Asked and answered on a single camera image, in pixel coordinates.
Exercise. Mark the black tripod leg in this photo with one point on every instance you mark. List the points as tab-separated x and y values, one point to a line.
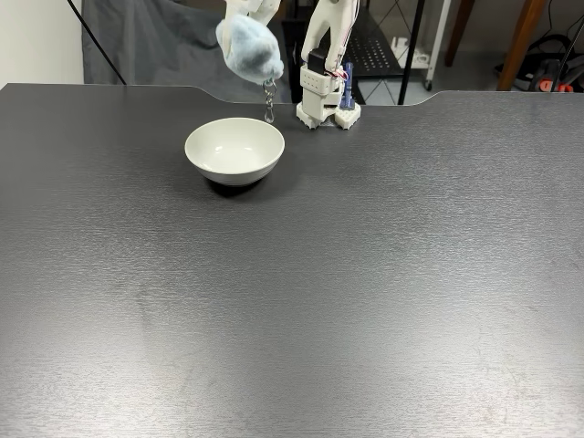
571	55
96	41

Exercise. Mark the black perforated metal cart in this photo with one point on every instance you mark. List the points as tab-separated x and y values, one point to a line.
378	50

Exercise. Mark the thick brown wooden leg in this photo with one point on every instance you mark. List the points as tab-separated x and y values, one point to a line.
521	45

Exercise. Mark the black metal pole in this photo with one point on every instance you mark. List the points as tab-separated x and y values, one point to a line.
412	50

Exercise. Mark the blue table clamp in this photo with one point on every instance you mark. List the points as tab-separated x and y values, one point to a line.
349	91

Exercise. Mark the black red vacuum cleaner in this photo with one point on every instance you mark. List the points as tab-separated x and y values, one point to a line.
549	68

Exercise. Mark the white bowl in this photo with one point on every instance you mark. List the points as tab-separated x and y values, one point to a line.
232	146

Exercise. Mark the grey cloth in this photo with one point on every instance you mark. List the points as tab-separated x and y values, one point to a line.
159	45

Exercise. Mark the white plastic object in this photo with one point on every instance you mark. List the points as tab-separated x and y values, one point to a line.
417	58

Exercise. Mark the white metal rack frame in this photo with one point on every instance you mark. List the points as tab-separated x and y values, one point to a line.
437	45

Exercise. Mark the thin brown wooden leg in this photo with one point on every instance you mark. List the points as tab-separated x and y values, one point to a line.
458	32

